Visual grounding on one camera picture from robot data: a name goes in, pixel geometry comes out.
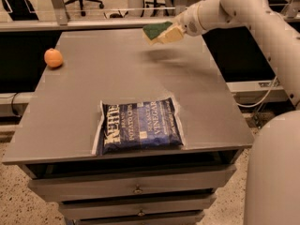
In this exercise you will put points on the bottom drawer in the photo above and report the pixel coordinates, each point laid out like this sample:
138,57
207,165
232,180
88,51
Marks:
177,218

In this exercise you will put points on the grey drawer cabinet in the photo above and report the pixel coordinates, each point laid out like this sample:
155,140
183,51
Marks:
58,128

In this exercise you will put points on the green and yellow sponge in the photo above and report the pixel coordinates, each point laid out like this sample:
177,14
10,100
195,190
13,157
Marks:
151,32

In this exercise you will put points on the middle drawer with knob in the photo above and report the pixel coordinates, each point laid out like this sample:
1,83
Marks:
138,207

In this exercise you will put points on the orange fruit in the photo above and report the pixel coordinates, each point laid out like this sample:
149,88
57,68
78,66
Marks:
53,58

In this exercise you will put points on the blue kettle chips bag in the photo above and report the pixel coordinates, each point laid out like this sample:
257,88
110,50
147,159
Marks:
138,126

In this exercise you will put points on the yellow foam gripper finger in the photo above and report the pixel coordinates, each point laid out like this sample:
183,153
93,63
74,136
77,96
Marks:
172,34

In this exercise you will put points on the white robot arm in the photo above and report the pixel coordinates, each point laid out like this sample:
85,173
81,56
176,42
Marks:
273,172

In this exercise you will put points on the top drawer with knob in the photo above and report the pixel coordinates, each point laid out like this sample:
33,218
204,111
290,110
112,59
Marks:
131,183

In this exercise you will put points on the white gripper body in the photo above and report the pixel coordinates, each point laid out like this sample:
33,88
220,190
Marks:
188,22

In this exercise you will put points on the metal railing frame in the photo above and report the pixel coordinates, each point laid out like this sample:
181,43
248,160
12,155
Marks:
93,19

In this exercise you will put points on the drawer with knob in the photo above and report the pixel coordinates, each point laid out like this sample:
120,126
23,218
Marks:
138,207
131,183

